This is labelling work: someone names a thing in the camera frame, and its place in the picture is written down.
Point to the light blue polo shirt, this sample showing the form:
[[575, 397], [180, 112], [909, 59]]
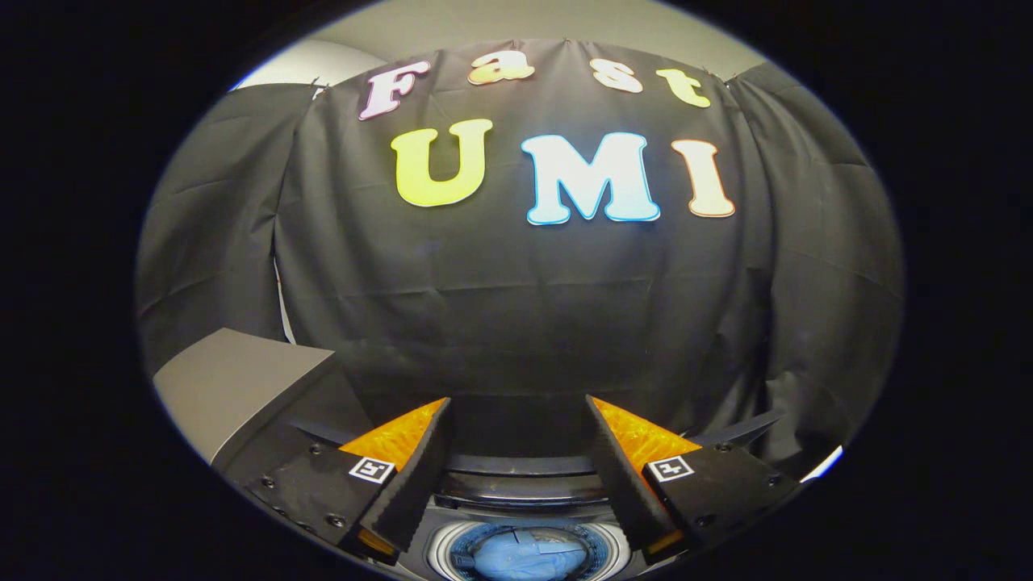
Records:
[[524, 557]]

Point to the grey washing machine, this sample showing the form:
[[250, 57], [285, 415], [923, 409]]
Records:
[[516, 492]]

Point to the grey cabinet with black top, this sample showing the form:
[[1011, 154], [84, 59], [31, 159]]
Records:
[[234, 387]]

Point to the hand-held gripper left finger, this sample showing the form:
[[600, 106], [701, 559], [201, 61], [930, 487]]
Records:
[[411, 476]]

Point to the white flat board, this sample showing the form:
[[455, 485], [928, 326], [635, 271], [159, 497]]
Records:
[[823, 464]]

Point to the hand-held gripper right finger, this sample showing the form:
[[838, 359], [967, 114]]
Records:
[[621, 476]]

